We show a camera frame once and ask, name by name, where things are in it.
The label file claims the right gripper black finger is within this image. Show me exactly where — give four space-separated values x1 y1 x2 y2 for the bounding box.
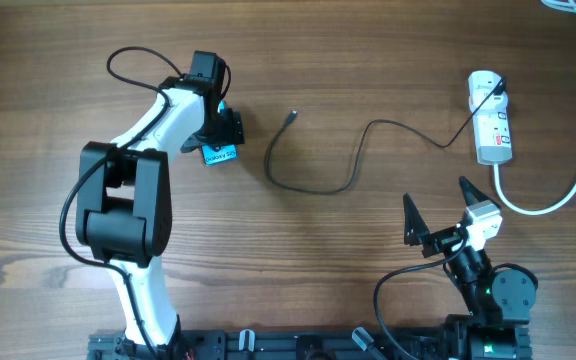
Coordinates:
403 193 430 246
459 176 489 206

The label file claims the Galaxy S25 smartphone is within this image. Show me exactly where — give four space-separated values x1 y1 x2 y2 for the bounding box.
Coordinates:
202 145 238 166

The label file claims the black USB-C charger cable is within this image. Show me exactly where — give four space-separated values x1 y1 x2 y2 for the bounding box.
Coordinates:
264 75 508 196

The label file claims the white power strip socket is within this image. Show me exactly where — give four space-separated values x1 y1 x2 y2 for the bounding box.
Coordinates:
468 70 512 165

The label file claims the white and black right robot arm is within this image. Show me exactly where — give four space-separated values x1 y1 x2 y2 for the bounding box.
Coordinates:
397 177 538 359

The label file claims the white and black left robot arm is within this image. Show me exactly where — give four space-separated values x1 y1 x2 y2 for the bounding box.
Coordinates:
59 51 245 359

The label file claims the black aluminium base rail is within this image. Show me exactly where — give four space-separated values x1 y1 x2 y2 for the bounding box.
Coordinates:
86 327 533 360

